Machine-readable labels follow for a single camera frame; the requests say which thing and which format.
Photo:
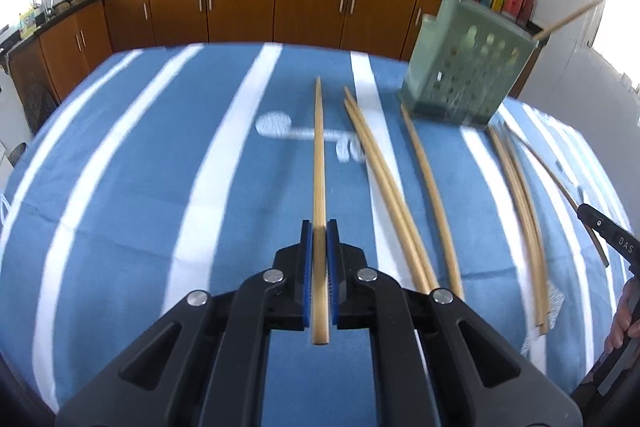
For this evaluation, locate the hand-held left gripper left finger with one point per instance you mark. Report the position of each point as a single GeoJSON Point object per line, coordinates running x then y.
{"type": "Point", "coordinates": [306, 277]}

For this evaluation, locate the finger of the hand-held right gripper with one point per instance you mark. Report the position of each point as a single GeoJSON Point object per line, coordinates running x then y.
{"type": "Point", "coordinates": [600, 223]}

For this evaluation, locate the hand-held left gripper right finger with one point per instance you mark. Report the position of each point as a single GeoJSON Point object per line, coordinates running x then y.
{"type": "Point", "coordinates": [334, 277]}

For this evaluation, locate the dark curved wooden chopstick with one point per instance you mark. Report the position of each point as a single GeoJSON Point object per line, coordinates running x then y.
{"type": "Point", "coordinates": [555, 173]}

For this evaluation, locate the green perforated chopstick holder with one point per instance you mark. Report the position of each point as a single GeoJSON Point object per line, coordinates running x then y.
{"type": "Point", "coordinates": [465, 67]}

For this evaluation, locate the person's right hand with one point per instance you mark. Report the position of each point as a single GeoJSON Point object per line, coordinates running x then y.
{"type": "Point", "coordinates": [620, 322]}

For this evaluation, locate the blue white striped tablecloth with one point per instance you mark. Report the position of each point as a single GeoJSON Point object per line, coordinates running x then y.
{"type": "Point", "coordinates": [150, 157]}

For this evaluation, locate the bright window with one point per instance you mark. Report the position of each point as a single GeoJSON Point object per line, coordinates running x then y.
{"type": "Point", "coordinates": [617, 7]}

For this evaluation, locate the brown wooden base cabinets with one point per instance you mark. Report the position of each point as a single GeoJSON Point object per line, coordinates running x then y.
{"type": "Point", "coordinates": [240, 7]}

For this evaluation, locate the yellow green sponge pack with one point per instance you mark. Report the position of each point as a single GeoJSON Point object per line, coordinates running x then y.
{"type": "Point", "coordinates": [27, 23]}

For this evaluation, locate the metal faucet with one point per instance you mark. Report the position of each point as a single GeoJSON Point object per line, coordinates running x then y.
{"type": "Point", "coordinates": [45, 2]}

